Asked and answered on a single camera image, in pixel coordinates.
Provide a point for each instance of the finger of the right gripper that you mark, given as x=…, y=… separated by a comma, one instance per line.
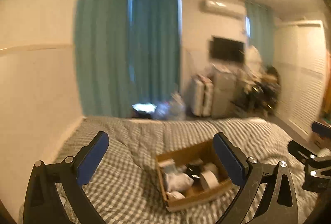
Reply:
x=299, y=152
x=322, y=130

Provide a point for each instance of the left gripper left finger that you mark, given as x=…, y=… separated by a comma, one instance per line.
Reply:
x=42, y=201

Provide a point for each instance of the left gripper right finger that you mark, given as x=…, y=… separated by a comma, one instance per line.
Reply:
x=278, y=203

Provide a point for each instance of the white tape roll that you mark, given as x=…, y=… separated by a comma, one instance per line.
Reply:
x=208, y=180

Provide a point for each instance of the black round container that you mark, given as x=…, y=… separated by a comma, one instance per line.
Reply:
x=194, y=171

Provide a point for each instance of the white sock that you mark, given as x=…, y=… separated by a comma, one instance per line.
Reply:
x=174, y=195
x=177, y=182

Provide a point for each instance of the blue white tissue pack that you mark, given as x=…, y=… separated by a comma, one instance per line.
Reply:
x=168, y=166

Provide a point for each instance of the brown cardboard box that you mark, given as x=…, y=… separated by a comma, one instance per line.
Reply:
x=199, y=153

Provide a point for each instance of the black bags pile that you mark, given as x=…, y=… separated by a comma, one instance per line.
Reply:
x=258, y=94

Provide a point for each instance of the white louvred wardrobe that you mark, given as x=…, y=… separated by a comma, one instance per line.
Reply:
x=300, y=57

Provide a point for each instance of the clear water jug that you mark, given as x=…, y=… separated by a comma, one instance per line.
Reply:
x=177, y=108

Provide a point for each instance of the grey checked duvet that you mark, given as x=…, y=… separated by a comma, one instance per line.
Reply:
x=125, y=187

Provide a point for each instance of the grey mini fridge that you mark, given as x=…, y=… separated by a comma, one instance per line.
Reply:
x=224, y=86

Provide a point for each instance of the white suitcase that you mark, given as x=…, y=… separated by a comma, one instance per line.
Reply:
x=202, y=96

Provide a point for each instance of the white oval mirror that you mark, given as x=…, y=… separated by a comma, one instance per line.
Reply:
x=253, y=62

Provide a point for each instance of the clear plastic bag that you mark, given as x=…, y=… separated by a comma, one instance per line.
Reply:
x=162, y=111

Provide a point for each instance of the teal curtain right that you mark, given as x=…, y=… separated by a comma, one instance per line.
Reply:
x=261, y=19

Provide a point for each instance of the teal curtain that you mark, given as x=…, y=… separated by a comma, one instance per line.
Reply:
x=261, y=19
x=127, y=52

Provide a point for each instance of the white air conditioner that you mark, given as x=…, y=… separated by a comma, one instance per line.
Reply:
x=224, y=8

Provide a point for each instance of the teal curtain left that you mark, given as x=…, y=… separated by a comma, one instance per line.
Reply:
x=127, y=52

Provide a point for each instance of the black wall television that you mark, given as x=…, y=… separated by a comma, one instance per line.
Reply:
x=227, y=50

